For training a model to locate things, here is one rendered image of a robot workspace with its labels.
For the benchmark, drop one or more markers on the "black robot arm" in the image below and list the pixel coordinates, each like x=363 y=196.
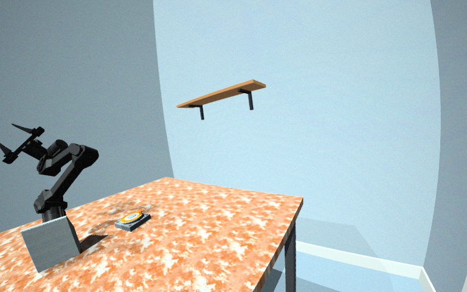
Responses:
x=50 y=202

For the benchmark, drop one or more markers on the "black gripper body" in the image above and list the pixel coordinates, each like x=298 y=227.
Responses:
x=33 y=149

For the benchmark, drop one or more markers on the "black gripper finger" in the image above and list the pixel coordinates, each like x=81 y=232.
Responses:
x=5 y=150
x=24 y=129

